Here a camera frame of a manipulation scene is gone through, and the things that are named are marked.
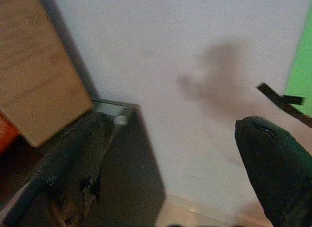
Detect light wooden cabinet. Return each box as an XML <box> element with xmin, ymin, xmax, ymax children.
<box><xmin>0</xmin><ymin>0</ymin><xmax>95</xmax><ymax>148</ymax></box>

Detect long black tape strip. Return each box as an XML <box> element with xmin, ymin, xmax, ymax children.
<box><xmin>256</xmin><ymin>82</ymin><xmax>312</xmax><ymax>128</ymax></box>

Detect orange object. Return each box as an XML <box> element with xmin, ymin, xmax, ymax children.
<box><xmin>0</xmin><ymin>109</ymin><xmax>21</xmax><ymax>155</ymax></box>

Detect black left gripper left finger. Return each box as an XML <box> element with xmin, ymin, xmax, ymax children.
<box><xmin>0</xmin><ymin>111</ymin><xmax>116</xmax><ymax>227</ymax></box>

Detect short black tape strip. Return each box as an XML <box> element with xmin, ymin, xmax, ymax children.
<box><xmin>282</xmin><ymin>94</ymin><xmax>305</xmax><ymax>106</ymax></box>

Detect green panel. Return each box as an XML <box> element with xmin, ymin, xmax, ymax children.
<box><xmin>283</xmin><ymin>2</ymin><xmax>312</xmax><ymax>108</ymax></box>

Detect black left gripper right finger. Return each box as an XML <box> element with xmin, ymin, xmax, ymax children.
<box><xmin>234</xmin><ymin>115</ymin><xmax>312</xmax><ymax>227</ymax></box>

